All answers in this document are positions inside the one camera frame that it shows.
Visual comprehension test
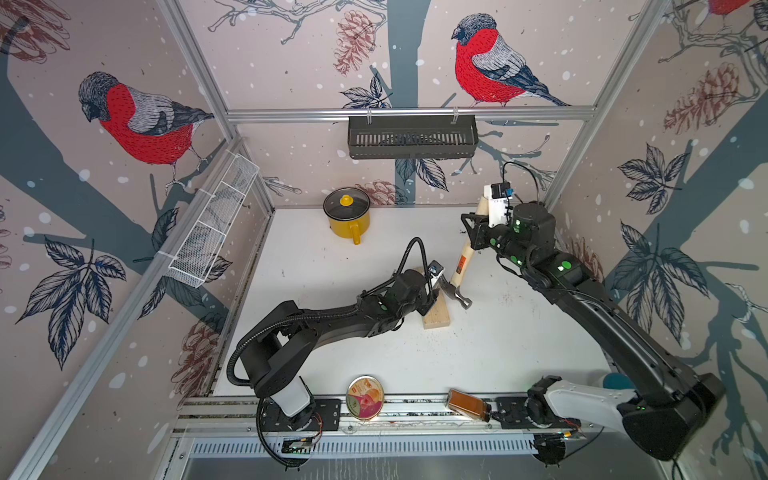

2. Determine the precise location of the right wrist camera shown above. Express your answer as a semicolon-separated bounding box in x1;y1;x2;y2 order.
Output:
483;181;514;228

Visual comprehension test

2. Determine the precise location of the black hanging wire basket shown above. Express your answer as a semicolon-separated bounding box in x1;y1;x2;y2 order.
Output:
347;115;479;160

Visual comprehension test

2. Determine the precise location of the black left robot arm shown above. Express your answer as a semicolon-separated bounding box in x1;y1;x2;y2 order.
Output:
226;262;443;425

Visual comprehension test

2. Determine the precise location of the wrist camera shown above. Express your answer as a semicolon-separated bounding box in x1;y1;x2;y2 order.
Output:
427;260;445;289
483;181;514;228

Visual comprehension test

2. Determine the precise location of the wooden handle claw hammer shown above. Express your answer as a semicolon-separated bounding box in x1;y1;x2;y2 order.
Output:
433;197;490;311

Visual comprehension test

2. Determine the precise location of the yellow pot with lid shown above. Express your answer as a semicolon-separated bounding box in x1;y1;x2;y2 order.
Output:
322;187;371;245

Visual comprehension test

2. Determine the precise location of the white wire mesh shelf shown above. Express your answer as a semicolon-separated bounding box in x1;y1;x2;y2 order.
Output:
165;152;259;288

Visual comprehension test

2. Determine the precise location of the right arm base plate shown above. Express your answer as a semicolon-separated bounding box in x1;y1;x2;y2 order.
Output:
490;396;581;430

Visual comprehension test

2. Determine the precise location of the pale wooden block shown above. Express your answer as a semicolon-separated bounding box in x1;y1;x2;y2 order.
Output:
416;279;451;330

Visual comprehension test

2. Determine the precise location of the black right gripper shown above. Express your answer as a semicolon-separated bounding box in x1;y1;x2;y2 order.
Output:
462;208;535;273

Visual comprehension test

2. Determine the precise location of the brown leather case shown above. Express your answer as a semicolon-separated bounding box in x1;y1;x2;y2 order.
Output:
446;389;491;422

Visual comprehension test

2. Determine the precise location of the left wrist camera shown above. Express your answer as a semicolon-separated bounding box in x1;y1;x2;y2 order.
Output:
427;260;445;289

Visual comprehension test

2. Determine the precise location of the teal round disc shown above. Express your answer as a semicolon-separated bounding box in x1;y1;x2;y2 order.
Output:
599;372;635;390

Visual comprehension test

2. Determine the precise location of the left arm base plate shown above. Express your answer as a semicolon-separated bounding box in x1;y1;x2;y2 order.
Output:
257;398;341;433

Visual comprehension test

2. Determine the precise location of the round colourful tin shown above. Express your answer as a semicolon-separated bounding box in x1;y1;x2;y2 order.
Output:
345;376;385;421

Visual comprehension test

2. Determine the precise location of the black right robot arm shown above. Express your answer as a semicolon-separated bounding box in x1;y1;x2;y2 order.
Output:
461;203;725;461

